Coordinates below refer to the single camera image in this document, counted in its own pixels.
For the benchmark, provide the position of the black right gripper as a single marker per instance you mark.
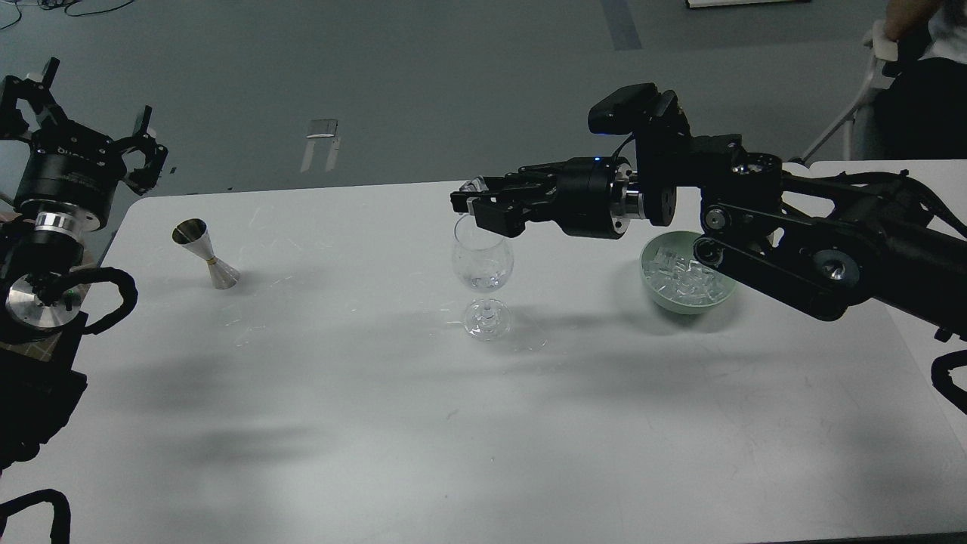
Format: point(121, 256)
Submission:
point(595, 197)

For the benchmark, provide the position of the white chair frame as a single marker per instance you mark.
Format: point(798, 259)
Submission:
point(855, 123)

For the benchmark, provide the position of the steel double jigger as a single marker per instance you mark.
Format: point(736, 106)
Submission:
point(193, 235)

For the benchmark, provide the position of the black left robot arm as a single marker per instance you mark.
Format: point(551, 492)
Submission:
point(49, 299)

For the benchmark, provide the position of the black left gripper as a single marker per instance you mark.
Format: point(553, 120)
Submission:
point(78, 168)

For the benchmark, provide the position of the clear wine glass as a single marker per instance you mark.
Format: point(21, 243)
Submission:
point(483, 263)

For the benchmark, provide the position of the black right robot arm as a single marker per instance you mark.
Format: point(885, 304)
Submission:
point(818, 245)

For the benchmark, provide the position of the person in dark clothes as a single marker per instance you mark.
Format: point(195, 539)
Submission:
point(922, 115)

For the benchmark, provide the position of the green bowl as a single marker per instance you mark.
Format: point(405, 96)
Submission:
point(680, 241)

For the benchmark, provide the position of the clear ice cube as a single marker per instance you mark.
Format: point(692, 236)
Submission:
point(473, 188)

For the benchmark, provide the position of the black camera on right arm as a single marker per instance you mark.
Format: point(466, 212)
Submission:
point(628, 109)

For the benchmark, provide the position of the pile of ice cubes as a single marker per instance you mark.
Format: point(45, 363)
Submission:
point(684, 281)

